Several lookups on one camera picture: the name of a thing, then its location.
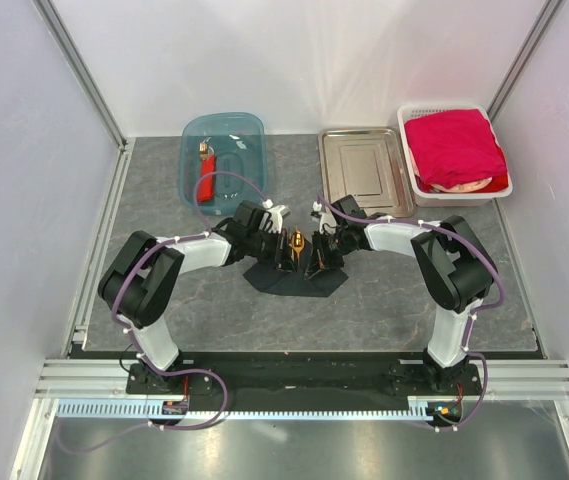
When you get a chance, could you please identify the slotted grey cable duct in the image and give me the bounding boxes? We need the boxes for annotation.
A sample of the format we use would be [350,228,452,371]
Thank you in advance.
[57,397,435,421]

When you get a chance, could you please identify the aluminium frame rail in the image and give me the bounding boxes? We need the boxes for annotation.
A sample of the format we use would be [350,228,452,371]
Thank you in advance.
[35,359,569,400]

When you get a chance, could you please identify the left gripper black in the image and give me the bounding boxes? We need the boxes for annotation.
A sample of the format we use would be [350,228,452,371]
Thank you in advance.
[246,228,297,273]

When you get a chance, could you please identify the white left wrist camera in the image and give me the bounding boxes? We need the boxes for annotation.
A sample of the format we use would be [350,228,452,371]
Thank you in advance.
[260,199,290,234]

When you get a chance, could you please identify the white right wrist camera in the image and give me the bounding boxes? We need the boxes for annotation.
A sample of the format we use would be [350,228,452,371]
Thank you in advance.
[310,201,337,234]

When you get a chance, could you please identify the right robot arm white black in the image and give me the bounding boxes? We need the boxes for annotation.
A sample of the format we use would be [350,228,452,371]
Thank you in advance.
[305,196,503,394]

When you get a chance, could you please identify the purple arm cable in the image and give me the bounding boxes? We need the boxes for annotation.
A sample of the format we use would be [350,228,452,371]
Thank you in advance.
[316,193,509,434]
[56,171,273,455]

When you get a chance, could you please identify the white plastic basket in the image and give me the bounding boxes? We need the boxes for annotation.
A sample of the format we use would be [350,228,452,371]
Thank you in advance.
[397,103,513,207]

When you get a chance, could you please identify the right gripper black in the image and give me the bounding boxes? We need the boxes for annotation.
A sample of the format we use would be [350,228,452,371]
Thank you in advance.
[304,228,352,280]

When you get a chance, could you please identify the gold spoon green handle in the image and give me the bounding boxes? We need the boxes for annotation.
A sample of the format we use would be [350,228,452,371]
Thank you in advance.
[289,228,306,265]

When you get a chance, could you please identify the red folded cloth stack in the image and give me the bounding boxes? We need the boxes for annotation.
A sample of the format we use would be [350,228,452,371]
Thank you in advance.
[404,108,510,194]

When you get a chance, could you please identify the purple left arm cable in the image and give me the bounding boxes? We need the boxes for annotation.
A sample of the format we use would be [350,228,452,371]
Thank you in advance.
[56,171,273,455]

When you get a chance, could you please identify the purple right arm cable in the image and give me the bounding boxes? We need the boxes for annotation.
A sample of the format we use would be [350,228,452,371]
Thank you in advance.
[316,193,509,434]

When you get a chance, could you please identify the blue transparent plastic container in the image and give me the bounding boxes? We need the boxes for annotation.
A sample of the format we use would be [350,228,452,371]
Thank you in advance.
[177,112,268,216]

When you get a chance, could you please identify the black paper napkin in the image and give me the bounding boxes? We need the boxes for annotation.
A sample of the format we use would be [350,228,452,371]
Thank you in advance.
[243,242,349,298]

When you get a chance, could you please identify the stainless steel tray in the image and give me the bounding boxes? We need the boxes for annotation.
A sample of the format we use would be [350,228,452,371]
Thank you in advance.
[318,127,416,218]

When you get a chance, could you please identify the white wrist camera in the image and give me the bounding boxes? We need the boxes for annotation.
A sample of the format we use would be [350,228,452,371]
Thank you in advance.
[260,199,290,234]
[310,201,337,234]

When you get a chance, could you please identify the red rolled napkin with cutlery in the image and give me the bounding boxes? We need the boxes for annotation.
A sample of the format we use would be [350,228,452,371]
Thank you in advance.
[196,141,216,203]

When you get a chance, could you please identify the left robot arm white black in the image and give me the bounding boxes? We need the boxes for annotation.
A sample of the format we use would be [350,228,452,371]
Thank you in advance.
[98,200,290,393]

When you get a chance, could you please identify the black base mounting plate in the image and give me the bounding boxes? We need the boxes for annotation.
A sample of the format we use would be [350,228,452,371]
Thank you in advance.
[125,352,482,411]

